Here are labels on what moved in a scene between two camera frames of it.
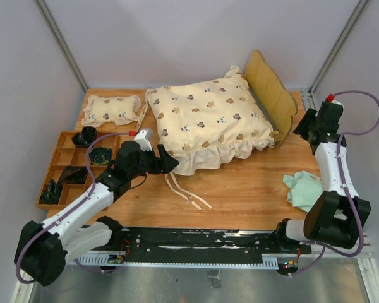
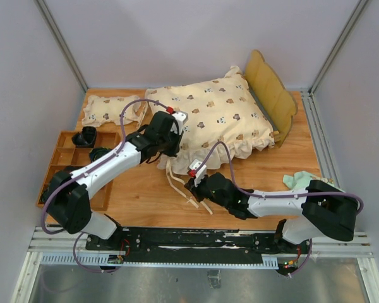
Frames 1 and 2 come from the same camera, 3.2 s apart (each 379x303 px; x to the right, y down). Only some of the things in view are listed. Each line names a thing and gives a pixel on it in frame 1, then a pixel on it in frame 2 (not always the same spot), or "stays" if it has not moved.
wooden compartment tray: [68, 178] stays
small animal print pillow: [114, 110] stays
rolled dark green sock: [100, 156] stays
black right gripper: [309, 116] → [194, 190]
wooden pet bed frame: [278, 103] stays
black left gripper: [169, 163] → [175, 149]
